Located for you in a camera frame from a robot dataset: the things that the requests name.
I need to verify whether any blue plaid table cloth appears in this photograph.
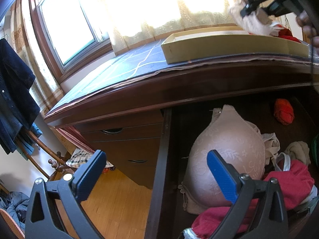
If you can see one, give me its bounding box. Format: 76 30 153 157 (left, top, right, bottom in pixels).
45 39 318 125

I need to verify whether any person's right hand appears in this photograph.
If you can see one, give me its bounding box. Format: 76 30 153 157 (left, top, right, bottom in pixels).
296 10 319 50

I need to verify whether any bright red underwear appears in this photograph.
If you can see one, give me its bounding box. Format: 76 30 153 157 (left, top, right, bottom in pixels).
275 24 301 43

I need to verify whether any dark red garment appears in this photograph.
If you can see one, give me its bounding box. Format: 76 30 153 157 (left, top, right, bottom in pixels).
180 160 315 238

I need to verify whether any yellow cardboard tray box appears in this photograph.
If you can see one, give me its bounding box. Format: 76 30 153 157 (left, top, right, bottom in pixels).
161 26 308 64

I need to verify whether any dark navy hanging coat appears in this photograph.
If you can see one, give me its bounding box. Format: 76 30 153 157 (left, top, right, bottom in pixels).
1 38 40 154

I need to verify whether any small red cloth ball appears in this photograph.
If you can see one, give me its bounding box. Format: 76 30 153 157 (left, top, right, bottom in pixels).
274 99 294 125

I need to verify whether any window with brown frame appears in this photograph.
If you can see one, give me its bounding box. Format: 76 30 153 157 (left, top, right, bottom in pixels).
29 0 112 83

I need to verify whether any wooden coat rack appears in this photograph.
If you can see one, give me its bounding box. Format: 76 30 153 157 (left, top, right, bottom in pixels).
14 128 76 183

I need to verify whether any checkered cloth bag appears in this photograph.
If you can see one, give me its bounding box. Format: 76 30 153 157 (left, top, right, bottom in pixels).
65 147 115 169

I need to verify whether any pink lace bra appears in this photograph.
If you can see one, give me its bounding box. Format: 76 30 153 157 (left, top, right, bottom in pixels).
179 105 280 215

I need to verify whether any beige patterned curtain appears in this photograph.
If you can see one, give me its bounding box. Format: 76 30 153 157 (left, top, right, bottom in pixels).
80 0 237 55

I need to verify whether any cream cloth in drawer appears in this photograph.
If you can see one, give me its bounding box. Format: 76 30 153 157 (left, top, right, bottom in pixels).
284 141 311 166

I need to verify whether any open desk drawer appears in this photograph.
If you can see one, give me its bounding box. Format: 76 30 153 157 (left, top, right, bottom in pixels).
144 86 318 238

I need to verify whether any grey jacket on floor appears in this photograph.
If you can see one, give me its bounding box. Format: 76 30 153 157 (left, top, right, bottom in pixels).
0 192 29 231

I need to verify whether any beige white underwear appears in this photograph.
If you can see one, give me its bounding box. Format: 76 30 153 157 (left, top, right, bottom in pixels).
228 0 284 37

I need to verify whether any woven rattan basket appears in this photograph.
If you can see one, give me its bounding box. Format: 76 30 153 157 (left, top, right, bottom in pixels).
0 209 25 239

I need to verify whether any dark wooden desk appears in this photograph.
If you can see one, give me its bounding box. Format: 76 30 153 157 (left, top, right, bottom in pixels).
45 60 318 188

